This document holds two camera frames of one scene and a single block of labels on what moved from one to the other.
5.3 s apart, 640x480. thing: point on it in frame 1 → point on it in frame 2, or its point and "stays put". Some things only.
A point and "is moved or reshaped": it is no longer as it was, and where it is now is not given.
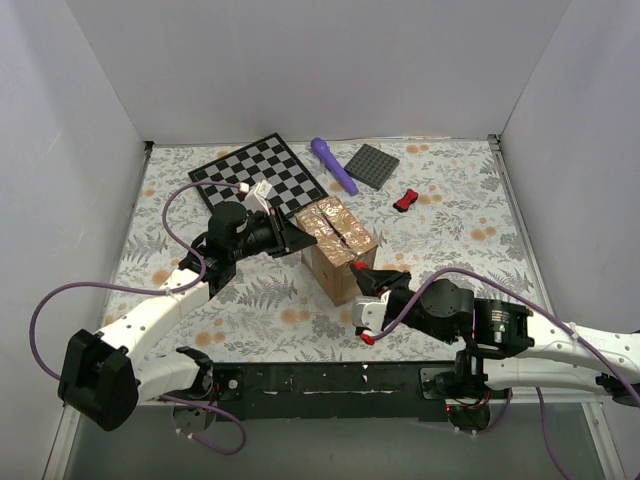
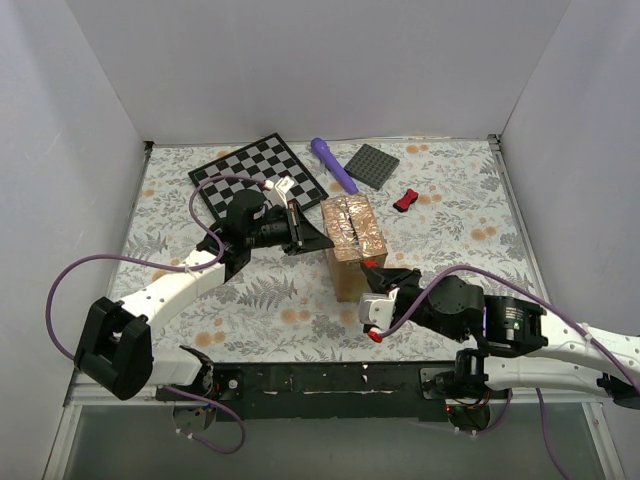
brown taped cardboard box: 341,241 is moved or reshaped
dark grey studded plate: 372,166 stays put
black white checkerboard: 226,179 stays put
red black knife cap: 403,203 stays put
